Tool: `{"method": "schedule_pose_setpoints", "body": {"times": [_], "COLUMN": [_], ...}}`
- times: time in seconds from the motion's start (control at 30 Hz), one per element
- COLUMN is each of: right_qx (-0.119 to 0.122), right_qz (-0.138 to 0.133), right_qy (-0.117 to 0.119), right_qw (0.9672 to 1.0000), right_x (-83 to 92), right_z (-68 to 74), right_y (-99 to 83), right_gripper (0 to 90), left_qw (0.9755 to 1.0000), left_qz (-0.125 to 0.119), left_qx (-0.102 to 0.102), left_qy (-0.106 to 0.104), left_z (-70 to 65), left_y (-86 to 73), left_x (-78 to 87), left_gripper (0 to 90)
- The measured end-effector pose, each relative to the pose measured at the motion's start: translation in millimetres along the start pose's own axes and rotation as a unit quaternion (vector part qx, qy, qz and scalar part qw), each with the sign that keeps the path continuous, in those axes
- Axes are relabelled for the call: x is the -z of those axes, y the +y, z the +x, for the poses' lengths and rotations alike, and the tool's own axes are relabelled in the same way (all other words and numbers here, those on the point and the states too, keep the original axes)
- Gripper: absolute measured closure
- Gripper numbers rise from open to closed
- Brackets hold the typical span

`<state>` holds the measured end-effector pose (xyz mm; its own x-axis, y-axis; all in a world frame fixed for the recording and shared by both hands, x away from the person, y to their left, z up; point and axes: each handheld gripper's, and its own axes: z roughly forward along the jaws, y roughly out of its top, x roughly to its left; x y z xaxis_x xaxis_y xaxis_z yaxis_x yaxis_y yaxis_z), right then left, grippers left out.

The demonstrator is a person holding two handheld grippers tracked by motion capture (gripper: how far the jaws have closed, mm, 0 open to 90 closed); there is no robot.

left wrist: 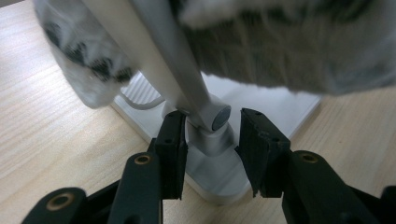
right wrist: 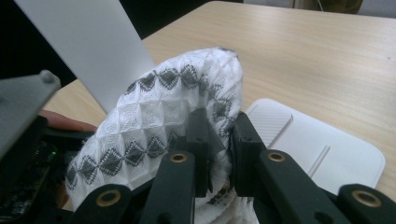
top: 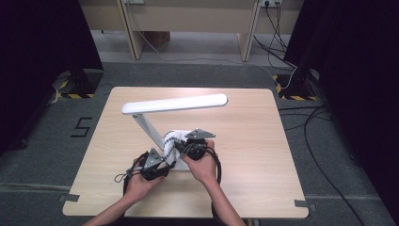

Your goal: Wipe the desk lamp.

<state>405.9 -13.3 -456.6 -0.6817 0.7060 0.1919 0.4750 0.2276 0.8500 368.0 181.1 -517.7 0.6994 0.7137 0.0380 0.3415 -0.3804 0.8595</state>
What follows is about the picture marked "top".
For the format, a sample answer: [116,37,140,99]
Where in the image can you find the black curtain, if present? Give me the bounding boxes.
[0,0,104,155]
[283,0,399,218]

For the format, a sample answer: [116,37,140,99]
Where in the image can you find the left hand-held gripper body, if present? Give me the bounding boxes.
[138,148,172,182]

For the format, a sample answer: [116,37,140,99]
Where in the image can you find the long black floor cable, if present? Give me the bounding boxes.
[302,105,367,226]

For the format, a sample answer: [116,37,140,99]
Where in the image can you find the person's right hand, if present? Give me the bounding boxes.
[182,139,218,186]

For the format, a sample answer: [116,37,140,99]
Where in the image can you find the striped white cloth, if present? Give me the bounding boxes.
[162,130,191,167]

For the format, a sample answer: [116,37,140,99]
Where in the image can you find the black plugged cables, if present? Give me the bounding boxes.
[252,2,297,70]

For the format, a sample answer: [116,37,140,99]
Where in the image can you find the white wall power outlet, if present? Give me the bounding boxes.
[260,0,283,8]

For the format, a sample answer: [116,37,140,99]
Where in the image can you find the white floor cable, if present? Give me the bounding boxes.
[137,30,298,90]

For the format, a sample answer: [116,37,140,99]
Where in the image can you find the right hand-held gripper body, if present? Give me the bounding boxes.
[184,127,217,161]

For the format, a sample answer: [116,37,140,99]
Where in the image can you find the black stand base striped tape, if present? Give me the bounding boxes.
[272,67,320,102]
[51,67,104,100]

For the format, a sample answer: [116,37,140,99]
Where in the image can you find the left hand-held gripper cable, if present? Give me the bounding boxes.
[114,152,151,197]

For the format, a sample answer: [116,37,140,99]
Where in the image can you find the brown cardboard box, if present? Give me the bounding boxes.
[144,31,171,48]

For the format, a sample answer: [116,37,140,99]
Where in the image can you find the beige wooden desk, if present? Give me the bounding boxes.
[78,0,305,62]

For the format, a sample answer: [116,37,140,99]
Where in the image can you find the white desk lamp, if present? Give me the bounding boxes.
[121,93,229,172]

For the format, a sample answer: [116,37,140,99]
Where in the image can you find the hand-held gripper cable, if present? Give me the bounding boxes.
[114,152,151,197]
[205,145,223,226]

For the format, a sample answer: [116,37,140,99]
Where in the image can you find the grey tape strip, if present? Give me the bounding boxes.
[58,193,81,203]
[294,199,317,212]

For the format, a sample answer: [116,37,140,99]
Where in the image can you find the person's left hand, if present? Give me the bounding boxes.
[124,157,166,203]

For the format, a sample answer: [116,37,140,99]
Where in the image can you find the right hand-held gripper cable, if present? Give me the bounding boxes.
[205,145,223,226]

